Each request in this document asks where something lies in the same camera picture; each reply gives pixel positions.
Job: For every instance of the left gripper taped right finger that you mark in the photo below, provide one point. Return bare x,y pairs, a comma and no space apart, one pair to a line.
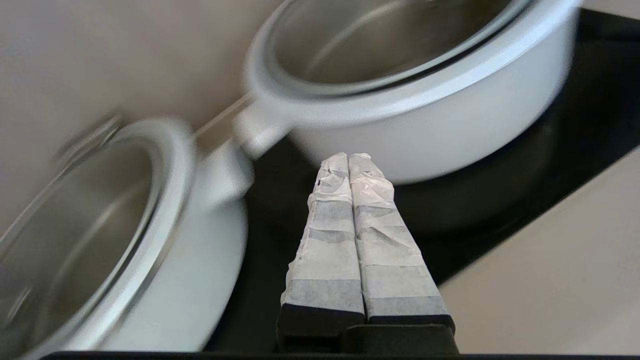
390,260

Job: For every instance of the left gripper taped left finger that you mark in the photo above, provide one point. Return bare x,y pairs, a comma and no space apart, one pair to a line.
325,260

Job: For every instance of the small glass lid white rim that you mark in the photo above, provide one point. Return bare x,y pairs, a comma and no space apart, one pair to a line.
400,60

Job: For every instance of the wide white pot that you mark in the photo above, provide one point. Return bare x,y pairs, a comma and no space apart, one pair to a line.
195,280

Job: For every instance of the deep white pot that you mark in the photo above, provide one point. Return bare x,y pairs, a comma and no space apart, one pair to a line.
440,130

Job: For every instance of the black glass induction panel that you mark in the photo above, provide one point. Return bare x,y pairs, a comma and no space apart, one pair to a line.
500,200

